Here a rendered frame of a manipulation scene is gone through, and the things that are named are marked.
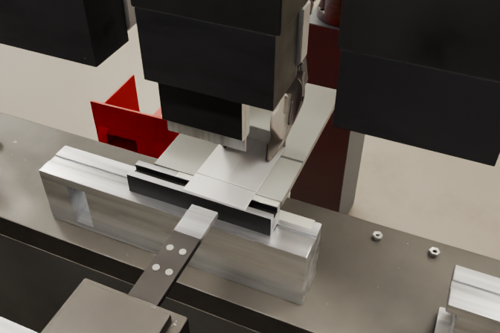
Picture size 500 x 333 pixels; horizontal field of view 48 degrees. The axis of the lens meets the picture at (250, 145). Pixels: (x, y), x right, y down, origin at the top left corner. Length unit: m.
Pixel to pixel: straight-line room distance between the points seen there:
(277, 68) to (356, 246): 0.37
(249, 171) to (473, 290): 0.30
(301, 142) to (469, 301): 0.29
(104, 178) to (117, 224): 0.07
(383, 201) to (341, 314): 1.44
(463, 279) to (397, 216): 1.44
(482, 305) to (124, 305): 0.38
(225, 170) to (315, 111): 0.19
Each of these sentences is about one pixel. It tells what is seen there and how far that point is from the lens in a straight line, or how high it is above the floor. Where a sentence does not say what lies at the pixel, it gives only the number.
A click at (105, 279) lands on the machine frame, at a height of 0.82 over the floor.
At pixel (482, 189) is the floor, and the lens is 2.33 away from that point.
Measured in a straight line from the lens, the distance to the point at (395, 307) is 0.77.
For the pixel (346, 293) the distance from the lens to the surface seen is 0.77.
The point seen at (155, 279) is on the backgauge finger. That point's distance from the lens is 0.62.
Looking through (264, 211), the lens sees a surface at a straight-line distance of 0.70.
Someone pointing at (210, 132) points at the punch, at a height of 1.09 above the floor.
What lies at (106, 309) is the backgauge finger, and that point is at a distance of 0.57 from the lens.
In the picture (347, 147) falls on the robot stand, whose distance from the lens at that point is 1.74.
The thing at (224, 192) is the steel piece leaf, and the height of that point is 1.00.
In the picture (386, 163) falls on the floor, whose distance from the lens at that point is 2.33.
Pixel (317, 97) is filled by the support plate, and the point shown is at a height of 1.00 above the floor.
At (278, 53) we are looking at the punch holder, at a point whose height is 1.23.
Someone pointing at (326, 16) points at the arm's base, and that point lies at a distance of 1.57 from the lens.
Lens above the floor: 1.49
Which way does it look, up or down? 39 degrees down
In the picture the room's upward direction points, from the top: straight up
